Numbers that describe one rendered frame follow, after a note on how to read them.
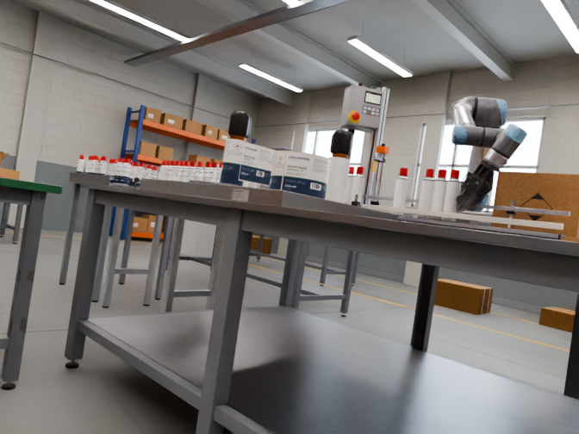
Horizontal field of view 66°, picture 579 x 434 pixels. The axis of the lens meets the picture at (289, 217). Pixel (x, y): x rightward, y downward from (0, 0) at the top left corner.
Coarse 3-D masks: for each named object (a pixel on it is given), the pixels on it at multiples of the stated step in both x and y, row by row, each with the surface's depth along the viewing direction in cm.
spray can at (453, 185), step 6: (456, 174) 173; (450, 180) 173; (456, 180) 172; (450, 186) 173; (456, 186) 172; (450, 192) 173; (456, 192) 172; (450, 198) 173; (444, 204) 175; (450, 204) 172; (456, 204) 172; (444, 210) 174; (450, 210) 172; (456, 210) 173
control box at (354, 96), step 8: (352, 88) 211; (360, 88) 212; (344, 96) 220; (352, 96) 211; (360, 96) 212; (344, 104) 218; (352, 104) 211; (360, 104) 212; (368, 104) 213; (344, 112) 217; (352, 112) 211; (360, 112) 212; (344, 120) 215; (352, 120) 212; (360, 120) 212; (368, 120) 213; (376, 120) 214; (352, 128) 219; (360, 128) 217; (368, 128) 215; (376, 128) 215
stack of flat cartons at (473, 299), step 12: (444, 288) 568; (456, 288) 558; (468, 288) 549; (480, 288) 543; (492, 288) 574; (444, 300) 566; (456, 300) 556; (468, 300) 547; (480, 300) 543; (468, 312) 546; (480, 312) 548
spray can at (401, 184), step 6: (402, 168) 188; (402, 174) 188; (396, 180) 189; (402, 180) 187; (408, 180) 189; (396, 186) 188; (402, 186) 187; (396, 192) 188; (402, 192) 187; (396, 198) 188; (402, 198) 187; (396, 204) 187; (402, 204) 187
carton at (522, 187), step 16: (512, 176) 179; (528, 176) 175; (544, 176) 172; (560, 176) 169; (576, 176) 165; (496, 192) 182; (512, 192) 179; (528, 192) 175; (544, 192) 172; (560, 192) 168; (576, 192) 165; (544, 208) 171; (560, 208) 168; (576, 208) 164; (496, 224) 181; (576, 224) 164
